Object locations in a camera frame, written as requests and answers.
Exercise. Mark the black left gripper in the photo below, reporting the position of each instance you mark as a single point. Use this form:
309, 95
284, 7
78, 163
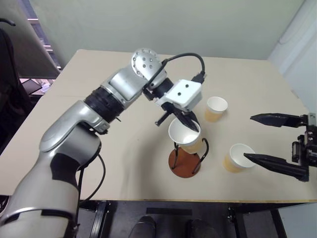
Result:
169, 108

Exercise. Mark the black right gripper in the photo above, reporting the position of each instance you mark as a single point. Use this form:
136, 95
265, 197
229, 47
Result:
310, 146

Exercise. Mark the white and tan paper cup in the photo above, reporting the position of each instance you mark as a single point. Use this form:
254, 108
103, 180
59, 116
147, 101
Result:
234, 161
215, 109
179, 134

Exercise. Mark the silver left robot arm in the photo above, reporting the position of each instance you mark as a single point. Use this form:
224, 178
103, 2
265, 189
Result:
74, 124

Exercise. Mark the crumpled white paper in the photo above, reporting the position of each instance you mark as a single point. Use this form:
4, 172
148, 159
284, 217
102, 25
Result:
45, 88

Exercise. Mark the dark rounded shape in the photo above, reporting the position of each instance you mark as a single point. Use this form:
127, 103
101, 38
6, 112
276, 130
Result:
143, 228

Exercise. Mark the dark laptop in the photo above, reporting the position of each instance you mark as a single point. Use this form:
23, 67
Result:
31, 85

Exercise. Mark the white partition board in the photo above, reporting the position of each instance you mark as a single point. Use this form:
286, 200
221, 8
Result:
32, 49

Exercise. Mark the black office chair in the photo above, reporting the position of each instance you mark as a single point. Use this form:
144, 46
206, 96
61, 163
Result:
10, 104

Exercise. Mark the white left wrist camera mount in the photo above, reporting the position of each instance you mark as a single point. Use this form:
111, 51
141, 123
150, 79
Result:
184, 95

